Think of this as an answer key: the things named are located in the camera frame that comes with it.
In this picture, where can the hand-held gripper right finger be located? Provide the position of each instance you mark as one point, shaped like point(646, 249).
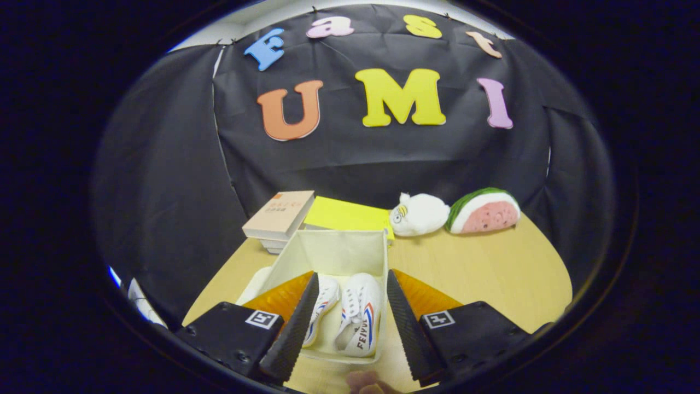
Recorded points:
point(410, 328)

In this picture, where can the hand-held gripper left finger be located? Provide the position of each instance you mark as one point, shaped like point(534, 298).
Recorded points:
point(295, 328)

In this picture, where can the white canvas shoe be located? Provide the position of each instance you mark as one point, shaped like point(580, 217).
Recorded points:
point(328, 295)
point(363, 306)

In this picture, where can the beige fabric storage box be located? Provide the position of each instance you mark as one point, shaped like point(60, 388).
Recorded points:
point(339, 251)

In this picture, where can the white book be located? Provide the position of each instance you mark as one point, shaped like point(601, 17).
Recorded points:
point(276, 244)

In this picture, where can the white plush toy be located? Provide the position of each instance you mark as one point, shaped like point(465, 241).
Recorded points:
point(421, 214)

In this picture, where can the beige book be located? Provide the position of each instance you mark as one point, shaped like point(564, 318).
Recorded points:
point(279, 214)

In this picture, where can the yellow book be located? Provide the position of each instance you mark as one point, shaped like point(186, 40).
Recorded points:
point(344, 214)

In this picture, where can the watermelon slice plush toy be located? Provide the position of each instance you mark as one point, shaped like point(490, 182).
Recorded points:
point(486, 213)

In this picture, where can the white device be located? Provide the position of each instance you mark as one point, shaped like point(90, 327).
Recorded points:
point(145, 303)

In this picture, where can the small lit screen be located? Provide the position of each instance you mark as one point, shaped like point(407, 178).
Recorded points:
point(115, 276)

